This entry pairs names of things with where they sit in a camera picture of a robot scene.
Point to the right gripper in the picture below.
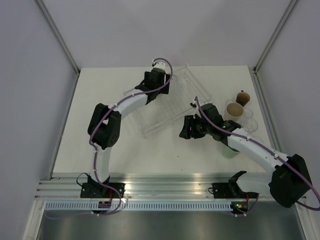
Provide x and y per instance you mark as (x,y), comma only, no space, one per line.
(189,121)

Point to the white wire dish rack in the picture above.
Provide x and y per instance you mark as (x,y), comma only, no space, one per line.
(167,108)

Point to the green cup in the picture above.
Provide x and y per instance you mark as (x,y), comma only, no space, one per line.
(229,153)

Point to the beige plastic cup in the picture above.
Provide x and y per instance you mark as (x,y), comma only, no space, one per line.
(233,111)

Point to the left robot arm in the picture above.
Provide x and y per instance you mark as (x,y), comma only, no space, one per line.
(105,124)

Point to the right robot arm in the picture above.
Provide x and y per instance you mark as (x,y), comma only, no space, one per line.
(286,178)

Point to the clear glass in rack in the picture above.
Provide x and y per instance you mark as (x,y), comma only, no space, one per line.
(174,80)

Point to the clear glass near brown cup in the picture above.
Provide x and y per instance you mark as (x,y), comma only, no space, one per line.
(230,101)

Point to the large clear glass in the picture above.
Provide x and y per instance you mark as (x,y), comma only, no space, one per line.
(250,125)

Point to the dark brown cup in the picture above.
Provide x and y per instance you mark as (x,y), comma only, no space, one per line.
(242,98)

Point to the clear glass nearest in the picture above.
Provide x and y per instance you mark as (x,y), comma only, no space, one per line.
(257,138)

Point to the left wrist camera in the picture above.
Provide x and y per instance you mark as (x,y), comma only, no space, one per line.
(159,66)

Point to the white slotted cable duct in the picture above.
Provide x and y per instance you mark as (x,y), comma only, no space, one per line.
(221,206)

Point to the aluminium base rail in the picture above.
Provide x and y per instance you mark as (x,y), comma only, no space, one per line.
(138,186)

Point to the right frame post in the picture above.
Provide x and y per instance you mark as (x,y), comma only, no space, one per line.
(275,34)

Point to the frame post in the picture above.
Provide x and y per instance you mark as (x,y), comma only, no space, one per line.
(275,34)
(57,35)

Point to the left frame post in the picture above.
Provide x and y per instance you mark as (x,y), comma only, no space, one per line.
(57,35)

